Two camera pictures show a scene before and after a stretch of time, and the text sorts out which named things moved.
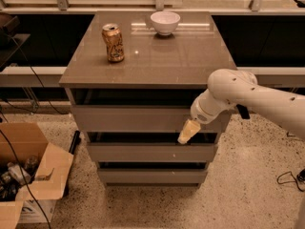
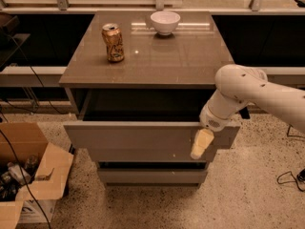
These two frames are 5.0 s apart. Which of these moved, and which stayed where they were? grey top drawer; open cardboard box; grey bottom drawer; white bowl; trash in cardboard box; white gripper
Moved: white gripper; grey top drawer
Stayed: white bowl; trash in cardboard box; open cardboard box; grey bottom drawer
